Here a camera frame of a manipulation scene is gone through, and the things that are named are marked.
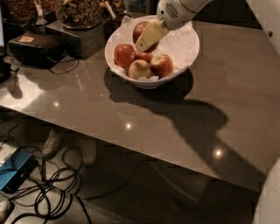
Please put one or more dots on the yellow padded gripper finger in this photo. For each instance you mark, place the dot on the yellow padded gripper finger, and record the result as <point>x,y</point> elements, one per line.
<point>152,34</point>

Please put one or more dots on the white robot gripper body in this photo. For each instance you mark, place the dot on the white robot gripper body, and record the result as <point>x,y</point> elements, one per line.
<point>171,14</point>

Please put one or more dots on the red apple with sticker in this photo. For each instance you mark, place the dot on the red apple with sticker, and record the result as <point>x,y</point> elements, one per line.
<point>139,28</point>

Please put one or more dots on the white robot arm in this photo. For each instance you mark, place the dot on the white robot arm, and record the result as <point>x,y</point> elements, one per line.
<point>221,121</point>

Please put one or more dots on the red apple underneath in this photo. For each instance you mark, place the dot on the red apple underneath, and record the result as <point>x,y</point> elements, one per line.
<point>147,56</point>

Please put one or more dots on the white bowl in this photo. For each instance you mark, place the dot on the white bowl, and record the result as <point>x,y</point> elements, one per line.
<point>151,83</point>

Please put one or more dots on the red apple right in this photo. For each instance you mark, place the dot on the red apple right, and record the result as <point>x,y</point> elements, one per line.
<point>161,65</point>

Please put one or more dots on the red apple left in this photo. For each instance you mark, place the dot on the red apple left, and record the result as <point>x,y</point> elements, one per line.
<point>124,55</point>

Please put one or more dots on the yellowish apple front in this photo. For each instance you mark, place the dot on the yellowish apple front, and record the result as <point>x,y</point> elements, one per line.
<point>139,69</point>

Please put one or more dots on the white paper liner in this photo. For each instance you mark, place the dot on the white paper liner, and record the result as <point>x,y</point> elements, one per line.
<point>180,46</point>

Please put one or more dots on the glass jar of granola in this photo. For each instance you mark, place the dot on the glass jar of granola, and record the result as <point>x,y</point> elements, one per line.
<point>79,14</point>

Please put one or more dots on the black device box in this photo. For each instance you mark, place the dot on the black device box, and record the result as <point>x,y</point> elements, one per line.
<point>37,50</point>

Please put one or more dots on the metal scoop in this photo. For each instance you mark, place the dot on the metal scoop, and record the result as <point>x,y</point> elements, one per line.
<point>41,19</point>

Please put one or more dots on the white shoe right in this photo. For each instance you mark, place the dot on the white shoe right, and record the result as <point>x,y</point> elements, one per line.
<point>89,151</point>

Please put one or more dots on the white shoe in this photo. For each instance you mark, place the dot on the white shoe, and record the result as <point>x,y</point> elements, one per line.
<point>52,144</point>
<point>89,151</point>

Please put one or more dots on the glass jar of nuts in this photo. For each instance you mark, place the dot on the glass jar of nuts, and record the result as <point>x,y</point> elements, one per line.
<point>19,10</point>

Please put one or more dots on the white shoe left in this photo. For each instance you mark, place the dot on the white shoe left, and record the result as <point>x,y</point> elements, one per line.
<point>52,144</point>

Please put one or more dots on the blue box on floor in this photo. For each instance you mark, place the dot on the blue box on floor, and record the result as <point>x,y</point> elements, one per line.
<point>15,170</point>

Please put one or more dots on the dark pedestal block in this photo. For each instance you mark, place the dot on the dark pedestal block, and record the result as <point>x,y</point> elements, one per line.
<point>80,44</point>

